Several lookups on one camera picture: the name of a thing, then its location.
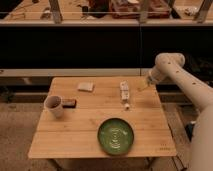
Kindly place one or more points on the wooden folding table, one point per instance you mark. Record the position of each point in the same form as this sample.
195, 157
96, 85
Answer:
75, 134

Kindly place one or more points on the green ceramic bowl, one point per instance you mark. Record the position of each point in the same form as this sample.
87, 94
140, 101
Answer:
115, 136

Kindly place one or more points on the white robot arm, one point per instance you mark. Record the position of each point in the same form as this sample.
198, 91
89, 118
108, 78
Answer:
201, 95

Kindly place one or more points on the dark brown block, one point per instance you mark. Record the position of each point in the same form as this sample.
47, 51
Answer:
69, 103

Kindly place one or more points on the background workbench shelf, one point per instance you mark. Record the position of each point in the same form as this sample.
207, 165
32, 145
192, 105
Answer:
106, 12

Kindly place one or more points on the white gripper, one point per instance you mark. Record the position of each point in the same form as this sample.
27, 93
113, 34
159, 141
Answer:
155, 76

